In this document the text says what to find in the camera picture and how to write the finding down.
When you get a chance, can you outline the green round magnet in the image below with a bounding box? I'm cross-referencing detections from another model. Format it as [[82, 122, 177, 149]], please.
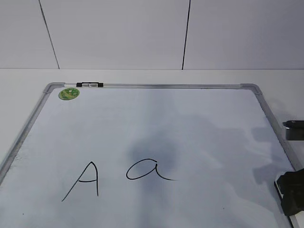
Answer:
[[58, 88, 80, 100]]

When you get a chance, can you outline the white rectangular board eraser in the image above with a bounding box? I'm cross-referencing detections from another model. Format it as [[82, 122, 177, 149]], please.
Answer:
[[274, 172, 304, 228]]

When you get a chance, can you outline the white board with aluminium frame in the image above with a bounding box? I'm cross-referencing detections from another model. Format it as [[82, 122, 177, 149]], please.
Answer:
[[0, 83, 302, 228]]

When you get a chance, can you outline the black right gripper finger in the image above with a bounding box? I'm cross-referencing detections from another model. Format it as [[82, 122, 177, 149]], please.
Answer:
[[283, 120, 304, 141], [275, 169, 304, 216]]

